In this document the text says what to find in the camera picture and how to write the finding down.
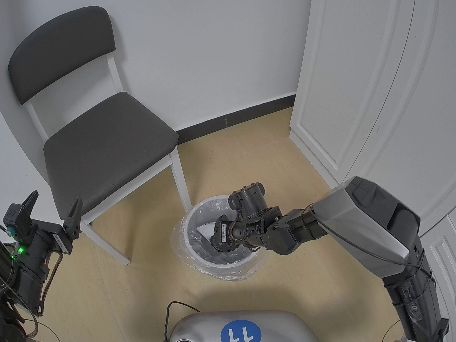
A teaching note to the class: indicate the white wardrobe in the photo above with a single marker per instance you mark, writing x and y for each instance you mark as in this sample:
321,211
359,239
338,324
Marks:
356,84

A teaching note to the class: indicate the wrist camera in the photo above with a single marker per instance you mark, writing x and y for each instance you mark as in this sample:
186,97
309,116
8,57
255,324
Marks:
16,221
234,201

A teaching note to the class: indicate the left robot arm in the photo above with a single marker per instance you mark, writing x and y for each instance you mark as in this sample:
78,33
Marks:
21,287

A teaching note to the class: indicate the clear plastic bag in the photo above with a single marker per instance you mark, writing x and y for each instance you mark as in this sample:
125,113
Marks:
256,267

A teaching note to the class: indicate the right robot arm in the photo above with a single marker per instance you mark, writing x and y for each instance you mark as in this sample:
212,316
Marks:
363,223

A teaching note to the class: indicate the white trash bin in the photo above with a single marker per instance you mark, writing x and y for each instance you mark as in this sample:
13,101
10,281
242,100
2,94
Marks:
192,219

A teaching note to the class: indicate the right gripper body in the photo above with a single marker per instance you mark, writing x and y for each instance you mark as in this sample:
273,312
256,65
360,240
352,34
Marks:
237,233

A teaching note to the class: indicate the black plastic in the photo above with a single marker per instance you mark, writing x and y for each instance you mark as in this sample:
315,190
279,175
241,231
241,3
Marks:
221,247

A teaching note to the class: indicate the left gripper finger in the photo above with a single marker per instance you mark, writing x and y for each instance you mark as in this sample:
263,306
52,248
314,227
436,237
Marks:
74,223
31,205

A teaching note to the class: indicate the grey padded white chair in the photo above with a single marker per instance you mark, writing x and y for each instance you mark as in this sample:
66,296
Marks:
107,137

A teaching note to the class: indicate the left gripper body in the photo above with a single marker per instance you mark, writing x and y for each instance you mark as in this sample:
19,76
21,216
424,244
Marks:
39,248

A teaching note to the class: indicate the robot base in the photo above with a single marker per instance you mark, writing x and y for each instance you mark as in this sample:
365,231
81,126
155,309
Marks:
199,330

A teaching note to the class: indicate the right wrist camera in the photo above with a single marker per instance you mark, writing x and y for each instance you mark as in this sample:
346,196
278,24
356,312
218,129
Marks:
234,201

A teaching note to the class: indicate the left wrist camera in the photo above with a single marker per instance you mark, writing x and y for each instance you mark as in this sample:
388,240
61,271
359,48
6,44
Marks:
16,221

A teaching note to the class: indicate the white paper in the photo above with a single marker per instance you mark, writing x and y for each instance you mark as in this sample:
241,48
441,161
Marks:
206,231

